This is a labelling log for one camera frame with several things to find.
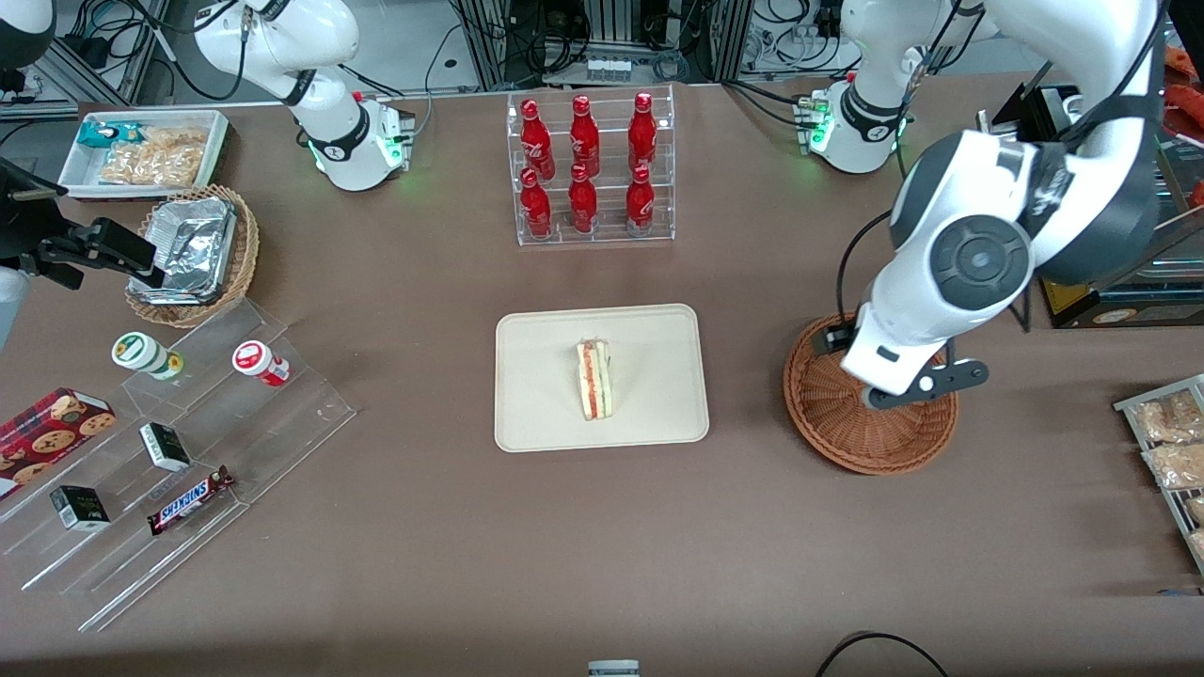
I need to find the aluminium frame rack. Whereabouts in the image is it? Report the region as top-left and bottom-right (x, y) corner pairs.
(456, 0), (753, 87)

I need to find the red cola bottle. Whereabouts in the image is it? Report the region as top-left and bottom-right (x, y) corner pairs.
(520, 167), (553, 240)
(626, 165), (656, 237)
(569, 94), (601, 178)
(520, 98), (556, 181)
(627, 91), (658, 175)
(568, 164), (599, 236)

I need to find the clear acrylic stepped stand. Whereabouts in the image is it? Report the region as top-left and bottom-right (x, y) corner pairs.
(0, 296), (358, 633)

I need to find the teal snack packet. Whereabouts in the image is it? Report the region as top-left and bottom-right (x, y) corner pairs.
(77, 120), (142, 150)

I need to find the white rectangular bin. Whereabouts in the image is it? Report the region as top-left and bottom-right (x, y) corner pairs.
(56, 109), (231, 200)

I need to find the green lid white bottle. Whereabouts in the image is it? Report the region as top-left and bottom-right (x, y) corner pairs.
(111, 331), (184, 382)

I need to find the black yellow food warmer case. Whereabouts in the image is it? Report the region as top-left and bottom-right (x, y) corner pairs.
(978, 38), (1204, 330)

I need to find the small black box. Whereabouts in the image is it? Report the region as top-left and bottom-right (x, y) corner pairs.
(49, 484), (112, 532)
(138, 422), (192, 473)

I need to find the tan oval wicker basket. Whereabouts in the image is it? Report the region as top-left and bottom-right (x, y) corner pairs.
(125, 184), (261, 328)

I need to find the clear acrylic bottle rack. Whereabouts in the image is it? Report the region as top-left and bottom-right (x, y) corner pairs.
(506, 83), (676, 247)

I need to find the clear bag of crackers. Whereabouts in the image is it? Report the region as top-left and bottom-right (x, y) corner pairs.
(99, 127), (210, 187)

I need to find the beige plastic tray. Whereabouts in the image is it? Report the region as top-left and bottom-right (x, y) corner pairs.
(494, 303), (711, 454)

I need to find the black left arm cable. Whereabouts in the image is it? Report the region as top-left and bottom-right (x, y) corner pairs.
(835, 212), (893, 325)

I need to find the silver foil container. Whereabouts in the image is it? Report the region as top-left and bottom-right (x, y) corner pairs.
(130, 196), (238, 307)

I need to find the triangular sandwich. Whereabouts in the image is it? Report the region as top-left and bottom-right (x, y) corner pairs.
(576, 338), (614, 422)

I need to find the black floor cable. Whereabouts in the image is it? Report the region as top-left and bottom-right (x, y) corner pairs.
(814, 632), (951, 677)

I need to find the grey wire rack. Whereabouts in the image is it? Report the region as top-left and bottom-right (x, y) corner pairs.
(1113, 374), (1204, 576)

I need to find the Snickers chocolate bar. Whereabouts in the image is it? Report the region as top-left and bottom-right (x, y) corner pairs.
(147, 465), (236, 537)

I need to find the brown round wicker basket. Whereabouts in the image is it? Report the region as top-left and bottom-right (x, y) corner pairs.
(783, 312), (960, 476)

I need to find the red lid white bottle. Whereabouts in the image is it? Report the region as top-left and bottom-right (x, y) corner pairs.
(231, 339), (292, 387)

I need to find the red cookie box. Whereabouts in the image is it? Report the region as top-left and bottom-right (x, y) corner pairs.
(0, 386), (119, 499)

